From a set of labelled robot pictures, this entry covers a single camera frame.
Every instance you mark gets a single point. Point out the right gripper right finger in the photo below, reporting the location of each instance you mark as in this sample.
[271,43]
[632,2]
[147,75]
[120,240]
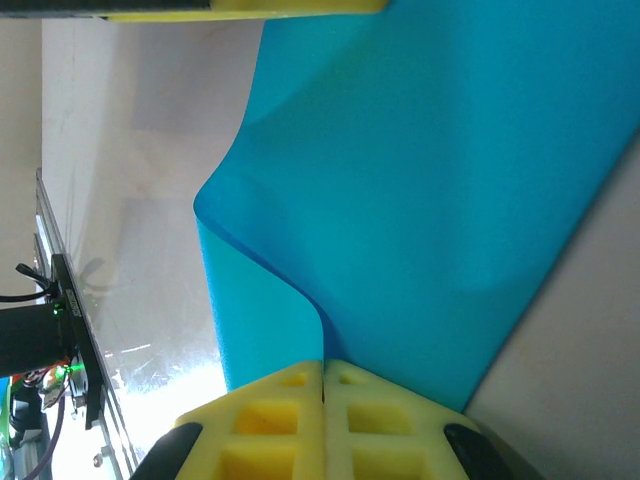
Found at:
[390,435]

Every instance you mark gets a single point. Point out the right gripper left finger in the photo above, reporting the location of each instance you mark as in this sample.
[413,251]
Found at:
[260,435]

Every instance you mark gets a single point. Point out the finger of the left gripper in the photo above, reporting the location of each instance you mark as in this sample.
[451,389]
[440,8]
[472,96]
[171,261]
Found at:
[280,9]

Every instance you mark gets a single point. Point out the blue square paper sheet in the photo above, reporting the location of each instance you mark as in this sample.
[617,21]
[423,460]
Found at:
[400,200]

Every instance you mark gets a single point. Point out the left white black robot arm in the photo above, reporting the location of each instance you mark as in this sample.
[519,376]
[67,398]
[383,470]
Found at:
[27,340]

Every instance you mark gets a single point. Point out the green-lit control board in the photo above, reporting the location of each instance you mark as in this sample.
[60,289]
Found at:
[52,385]

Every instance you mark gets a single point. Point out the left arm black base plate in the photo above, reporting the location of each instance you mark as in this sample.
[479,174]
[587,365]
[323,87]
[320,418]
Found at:
[75,320]

